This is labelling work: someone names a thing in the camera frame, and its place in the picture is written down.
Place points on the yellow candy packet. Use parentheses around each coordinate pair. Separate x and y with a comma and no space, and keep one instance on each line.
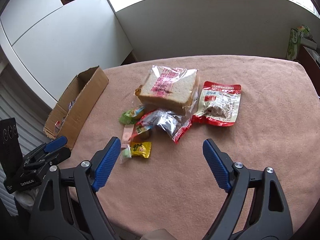
(141,149)

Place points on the Snickers bar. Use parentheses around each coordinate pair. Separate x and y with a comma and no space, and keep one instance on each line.
(71,104)

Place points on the pink tablecloth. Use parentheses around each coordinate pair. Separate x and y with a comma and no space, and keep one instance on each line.
(174,189)

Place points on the green tissue box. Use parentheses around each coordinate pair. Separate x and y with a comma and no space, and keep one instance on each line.
(296,34)

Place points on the pink green candy packet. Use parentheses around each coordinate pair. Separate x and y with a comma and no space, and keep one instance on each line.
(125,153)

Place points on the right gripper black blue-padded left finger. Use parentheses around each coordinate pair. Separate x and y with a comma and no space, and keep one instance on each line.
(53,215)

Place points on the colourful jelly cup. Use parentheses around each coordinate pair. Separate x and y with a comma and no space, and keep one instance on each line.
(140,132)

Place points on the brown cardboard box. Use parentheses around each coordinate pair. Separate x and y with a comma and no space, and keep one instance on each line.
(85,89)

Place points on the white cloth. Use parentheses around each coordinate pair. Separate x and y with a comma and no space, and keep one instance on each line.
(26,199)

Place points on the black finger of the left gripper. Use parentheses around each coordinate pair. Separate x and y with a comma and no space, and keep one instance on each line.
(55,157)

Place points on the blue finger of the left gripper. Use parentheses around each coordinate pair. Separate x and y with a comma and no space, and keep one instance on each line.
(55,144)

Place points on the packaged sliced bread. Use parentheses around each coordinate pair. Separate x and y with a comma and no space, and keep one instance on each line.
(175,89)

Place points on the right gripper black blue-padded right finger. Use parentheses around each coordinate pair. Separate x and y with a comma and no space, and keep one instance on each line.
(255,206)

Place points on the chocolate cake clear wrapper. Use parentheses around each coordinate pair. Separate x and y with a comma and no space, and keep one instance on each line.
(58,125)

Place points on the red white snack pouch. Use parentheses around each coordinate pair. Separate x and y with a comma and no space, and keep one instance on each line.
(218,104)

